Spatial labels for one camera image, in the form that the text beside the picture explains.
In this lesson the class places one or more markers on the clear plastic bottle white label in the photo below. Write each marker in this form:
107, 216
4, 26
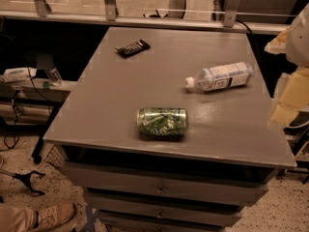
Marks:
220, 77

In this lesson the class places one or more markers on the green soda can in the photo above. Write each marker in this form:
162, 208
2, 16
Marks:
160, 121

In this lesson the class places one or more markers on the low side bench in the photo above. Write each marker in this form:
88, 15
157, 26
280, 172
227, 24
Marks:
38, 91

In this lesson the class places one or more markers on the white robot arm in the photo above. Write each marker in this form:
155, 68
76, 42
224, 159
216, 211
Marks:
297, 44

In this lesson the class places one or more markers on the small water bottle on bench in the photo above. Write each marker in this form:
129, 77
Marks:
54, 77

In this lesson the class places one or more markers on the tan trouser leg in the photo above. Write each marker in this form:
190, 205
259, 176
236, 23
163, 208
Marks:
14, 219

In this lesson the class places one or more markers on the grey drawer cabinet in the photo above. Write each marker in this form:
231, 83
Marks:
197, 182

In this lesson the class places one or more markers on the black snack bar wrapper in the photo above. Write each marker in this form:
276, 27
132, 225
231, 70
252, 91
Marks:
133, 48

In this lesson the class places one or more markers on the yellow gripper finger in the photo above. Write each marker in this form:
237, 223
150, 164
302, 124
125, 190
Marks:
278, 44
291, 95

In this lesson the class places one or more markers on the black stand foot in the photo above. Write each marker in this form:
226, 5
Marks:
26, 180

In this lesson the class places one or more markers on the white wipes pack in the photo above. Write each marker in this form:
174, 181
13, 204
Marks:
18, 74

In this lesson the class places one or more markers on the metal window railing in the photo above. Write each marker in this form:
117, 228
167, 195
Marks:
260, 16

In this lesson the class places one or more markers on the tan shoe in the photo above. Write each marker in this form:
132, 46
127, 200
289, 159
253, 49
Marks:
54, 216

